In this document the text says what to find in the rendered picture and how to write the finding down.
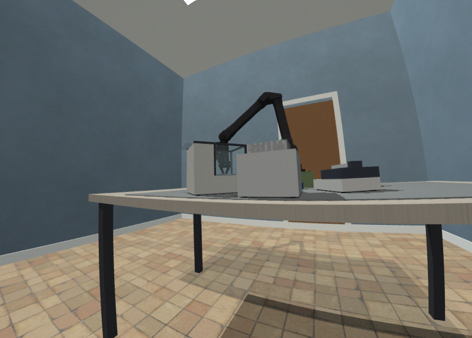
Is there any grey bench mat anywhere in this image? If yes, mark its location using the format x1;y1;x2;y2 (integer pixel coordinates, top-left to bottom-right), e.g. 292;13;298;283
140;182;472;201

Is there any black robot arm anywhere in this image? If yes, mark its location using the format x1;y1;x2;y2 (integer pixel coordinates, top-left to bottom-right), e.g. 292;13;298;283
216;92;298;152

